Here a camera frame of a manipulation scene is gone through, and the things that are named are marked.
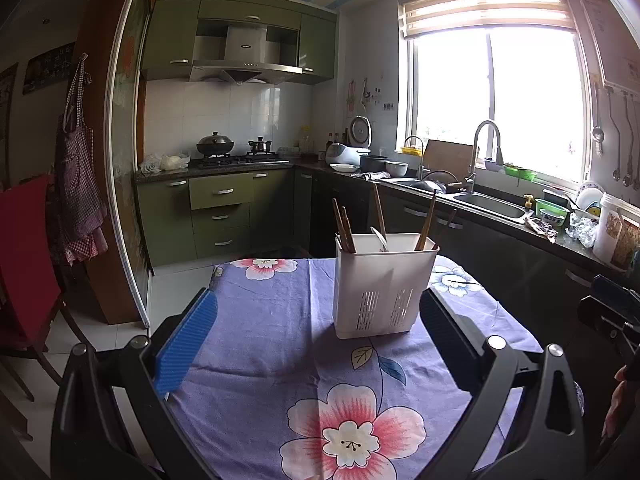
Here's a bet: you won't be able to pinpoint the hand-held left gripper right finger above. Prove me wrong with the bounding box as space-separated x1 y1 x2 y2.
419 288 587 480

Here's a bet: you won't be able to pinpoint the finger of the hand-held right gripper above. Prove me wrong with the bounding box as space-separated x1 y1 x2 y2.
592 275 640 312
578 296 629 342

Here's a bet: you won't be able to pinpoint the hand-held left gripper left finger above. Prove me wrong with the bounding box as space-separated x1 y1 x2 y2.
50 287 221 480

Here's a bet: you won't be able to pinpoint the white plastic utensil holder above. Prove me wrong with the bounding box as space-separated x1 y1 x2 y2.
332 232 440 341

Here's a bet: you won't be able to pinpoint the person's right hand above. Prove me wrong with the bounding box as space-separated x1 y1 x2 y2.
602 364 640 438

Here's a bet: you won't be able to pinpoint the white bucket with label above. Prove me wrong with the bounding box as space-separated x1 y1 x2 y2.
592 192 640 271

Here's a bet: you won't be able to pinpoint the crumpled plastic wrap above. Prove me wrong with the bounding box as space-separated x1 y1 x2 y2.
565 212 598 248

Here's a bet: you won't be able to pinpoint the purple floral tablecloth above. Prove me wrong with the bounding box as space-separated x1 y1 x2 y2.
167 257 583 480

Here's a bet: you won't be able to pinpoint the dark lower cabinet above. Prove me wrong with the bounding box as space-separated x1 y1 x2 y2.
295 167 640 361

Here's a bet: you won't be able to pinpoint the brown rag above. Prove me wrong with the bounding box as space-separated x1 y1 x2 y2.
525 216 558 243

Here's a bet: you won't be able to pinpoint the white plates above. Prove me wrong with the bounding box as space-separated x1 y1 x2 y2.
575 180 603 211

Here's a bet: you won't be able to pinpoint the green plastic basket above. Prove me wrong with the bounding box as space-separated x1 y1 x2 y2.
535 198 571 231

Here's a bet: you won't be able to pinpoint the green drawer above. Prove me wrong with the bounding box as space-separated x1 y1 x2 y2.
189 172 255 211
191 203 252 235
194 225 252 261

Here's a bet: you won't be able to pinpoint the green lower cabinet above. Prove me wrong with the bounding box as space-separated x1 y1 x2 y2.
136 167 313 268

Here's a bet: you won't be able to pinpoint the green cabinet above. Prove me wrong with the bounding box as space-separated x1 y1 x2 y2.
136 167 313 268
141 0 337 86

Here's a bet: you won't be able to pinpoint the steel double sink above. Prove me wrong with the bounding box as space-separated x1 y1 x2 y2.
390 177 533 226

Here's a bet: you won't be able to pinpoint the dark pan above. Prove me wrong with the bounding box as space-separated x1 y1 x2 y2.
420 170 463 195

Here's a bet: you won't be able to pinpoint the green containers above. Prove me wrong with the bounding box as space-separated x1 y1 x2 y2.
504 162 538 182

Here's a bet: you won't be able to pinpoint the tall steel faucet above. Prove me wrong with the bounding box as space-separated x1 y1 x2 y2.
465 120 505 195

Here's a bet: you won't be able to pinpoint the small steel faucet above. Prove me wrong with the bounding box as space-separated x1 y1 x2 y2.
404 136 426 181

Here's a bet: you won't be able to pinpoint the wooden cutting board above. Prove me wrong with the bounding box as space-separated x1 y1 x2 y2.
422 139 476 181

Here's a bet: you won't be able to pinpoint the red chair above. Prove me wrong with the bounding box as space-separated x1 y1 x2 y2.
0 175 76 401

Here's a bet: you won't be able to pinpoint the gas stove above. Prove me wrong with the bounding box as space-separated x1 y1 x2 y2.
195 152 291 170

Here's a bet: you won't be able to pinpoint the black wok with lid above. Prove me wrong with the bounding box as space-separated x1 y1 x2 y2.
196 131 236 157

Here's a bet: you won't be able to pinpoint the checked apron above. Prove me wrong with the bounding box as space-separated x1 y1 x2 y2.
55 52 110 266

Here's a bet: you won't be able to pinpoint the white rice cooker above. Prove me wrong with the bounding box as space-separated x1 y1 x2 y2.
325 116 373 167

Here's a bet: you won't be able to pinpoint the window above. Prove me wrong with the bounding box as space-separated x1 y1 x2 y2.
397 25 601 186

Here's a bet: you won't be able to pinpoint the steel range hood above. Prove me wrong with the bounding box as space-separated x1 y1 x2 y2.
189 19 306 86

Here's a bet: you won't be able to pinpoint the striped window blind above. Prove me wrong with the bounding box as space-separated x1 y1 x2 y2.
397 0 578 41

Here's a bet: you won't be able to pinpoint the green upper cabinet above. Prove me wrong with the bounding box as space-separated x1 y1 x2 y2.
141 0 337 86

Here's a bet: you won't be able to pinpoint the white sliding door frame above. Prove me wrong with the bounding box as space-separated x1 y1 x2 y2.
107 0 153 328

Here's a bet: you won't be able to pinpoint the white wall chart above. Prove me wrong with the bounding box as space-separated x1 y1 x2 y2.
577 0 640 88

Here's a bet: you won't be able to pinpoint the dark wall poster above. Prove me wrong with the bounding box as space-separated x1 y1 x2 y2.
22 42 76 96

